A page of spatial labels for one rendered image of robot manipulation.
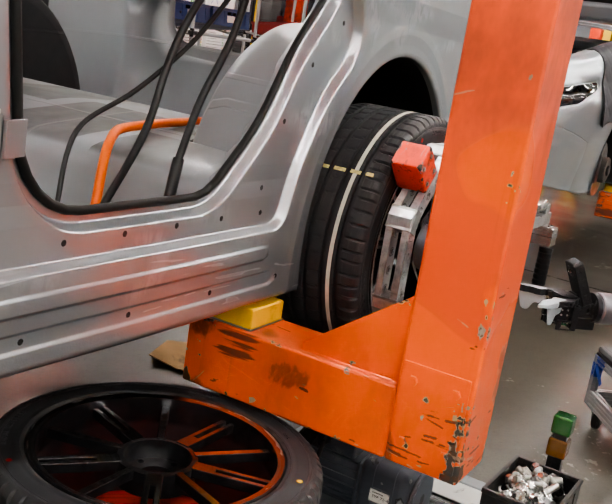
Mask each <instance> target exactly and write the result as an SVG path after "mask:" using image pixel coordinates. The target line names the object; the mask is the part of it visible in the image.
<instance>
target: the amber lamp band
mask: <svg viewBox="0 0 612 504"><path fill-rule="evenodd" d="M570 445H571V438H570V437H569V439H568V440H567V441H566V442H564V441H562V440H559V439H556V438H553V437H552V435H551V436H550V437H549V439H548V443H547V447H546V454H547V455H549V456H552V457H555V458H557V459H560V460H564V459H565V458H566V456H567V455H568V453H569V449H570Z"/></svg>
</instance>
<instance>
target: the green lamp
mask: <svg viewBox="0 0 612 504"><path fill-rule="evenodd" d="M576 420H577V416H576V415H573V414H570V413H567V412H564V411H560V410H559V411H558V412H557V413H556V414H555V415H554V418H553V422H552V426H551V432H552V433H555V434H558V435H561V436H564V437H566V438H569V437H570V436H571V435H572V433H573V432H574V428H575V424H576Z"/></svg>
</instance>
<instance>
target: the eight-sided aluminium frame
mask: <svg viewBox="0 0 612 504"><path fill-rule="evenodd" d="M427 146H431V147H432V150H433V155H434V160H435V165H436V170H437V173H436V175H435V177H434V179H433V180H432V182H431V184H430V186H429V188H428V190H427V191H426V193H421V192H418V194H417V196H416V198H415V200H414V201H413V203H412V205H411V207H409V205H410V203H411V201H412V200H413V198H414V196H415V194H416V192H417V191H413V190H409V189H405V188H402V190H401V192H400V194H399V195H398V197H397V199H396V201H395V202H394V203H392V205H391V208H390V211H389V213H388V217H387V220H386V223H385V226H386V229H385V234H384V240H383V245H382V251H381V256H380V262H379V267H378V273H377V278H376V284H375V289H374V292H373V294H372V313H374V312H377V311H379V310H382V309H384V308H386V307H389V306H391V305H394V304H396V303H399V302H401V301H403V297H404V291H405V286H406V281H407V275H408V270H409V265H410V260H411V254H412V249H413V244H414V239H415V233H416V230H417V227H418V224H419V221H420V218H421V217H422V215H423V213H424V211H425V209H426V207H427V206H428V204H429V202H430V200H431V198H432V196H433V194H434V193H435V188H436V183H437V178H438V172H439V167H440V162H441V157H442V152H443V147H444V143H430V144H427ZM399 232H400V233H402V234H401V239H400V245H399V250H398V256H397V261H396V266H395V272H394V277H393V282H392V288H391V290H388V288H389V282H390V277H391V271H392V266H393V261H394V255H395V250H396V244H397V239H398V234H399Z"/></svg>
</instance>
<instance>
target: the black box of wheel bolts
mask: <svg viewBox="0 0 612 504"><path fill-rule="evenodd" d="M582 484H583V480H582V479H580V478H577V477H574V476H572V475H569V474H566V473H564V472H561V471H558V470H556V469H553V468H550V467H548V466H545V465H543V464H540V463H537V462H535V461H532V460H529V459H527V458H524V457H521V456H519V455H516V456H514V457H513V458H512V459H511V460H510V461H509V462H508V463H507V464H506V465H505V466H504V467H503V468H502V469H501V470H500V471H499V472H498V473H497V474H496V475H494V476H493V477H492V478H491V479H490V480H489V481H488V482H487V483H486V484H485V485H484V486H483V487H482V489H481V492H482V494H481V499H480V503H479V504H576V503H577V499H578V495H579V491H580V487H581V485H582Z"/></svg>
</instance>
